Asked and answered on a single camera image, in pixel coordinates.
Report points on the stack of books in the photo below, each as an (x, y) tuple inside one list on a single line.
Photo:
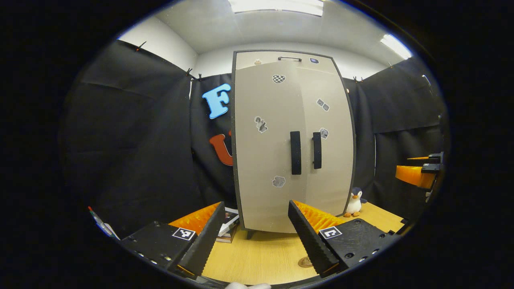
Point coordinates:
[(229, 224)]

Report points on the round brown coaster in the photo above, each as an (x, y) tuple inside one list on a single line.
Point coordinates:
[(304, 263)]

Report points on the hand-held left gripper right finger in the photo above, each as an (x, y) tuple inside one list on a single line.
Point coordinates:
[(309, 241)]

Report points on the penguin plush toy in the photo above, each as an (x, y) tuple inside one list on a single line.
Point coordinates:
[(354, 202)]

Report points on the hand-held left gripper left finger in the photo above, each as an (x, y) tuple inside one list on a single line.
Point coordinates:
[(207, 237)]

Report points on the white paper sheets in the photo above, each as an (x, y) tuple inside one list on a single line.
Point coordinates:
[(111, 233)]

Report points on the small ceiling light panel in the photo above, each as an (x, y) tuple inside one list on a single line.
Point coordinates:
[(395, 46)]

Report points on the grey cabinet with dark frame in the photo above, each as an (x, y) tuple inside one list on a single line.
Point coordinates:
[(233, 136)]

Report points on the small bottle with red cap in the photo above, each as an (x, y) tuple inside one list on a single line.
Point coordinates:
[(97, 218)]

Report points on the black backdrop cloth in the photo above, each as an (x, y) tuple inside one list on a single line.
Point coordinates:
[(132, 140)]

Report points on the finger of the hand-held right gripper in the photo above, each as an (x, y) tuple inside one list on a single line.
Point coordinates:
[(415, 176), (435, 157)]

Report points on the light grey cabinet door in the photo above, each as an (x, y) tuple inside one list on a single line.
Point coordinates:
[(261, 160), (333, 160)]

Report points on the long ceiling light panel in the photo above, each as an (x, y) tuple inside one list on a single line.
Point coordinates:
[(277, 6)]

